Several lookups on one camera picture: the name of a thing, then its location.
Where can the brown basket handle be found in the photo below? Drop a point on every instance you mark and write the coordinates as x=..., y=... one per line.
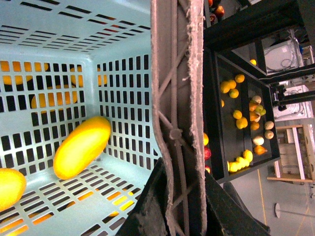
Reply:
x=177, y=92

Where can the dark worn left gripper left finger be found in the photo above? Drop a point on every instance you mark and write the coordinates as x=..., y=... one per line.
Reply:
x=148, y=217

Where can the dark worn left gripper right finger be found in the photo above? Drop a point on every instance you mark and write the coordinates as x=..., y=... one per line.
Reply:
x=226, y=217

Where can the yellow mango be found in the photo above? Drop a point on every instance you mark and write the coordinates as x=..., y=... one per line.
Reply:
x=83, y=145

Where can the yellow lemon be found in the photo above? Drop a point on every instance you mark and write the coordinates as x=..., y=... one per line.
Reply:
x=12, y=186

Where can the light blue plastic basket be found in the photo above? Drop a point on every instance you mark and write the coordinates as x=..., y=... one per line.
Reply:
x=61, y=63

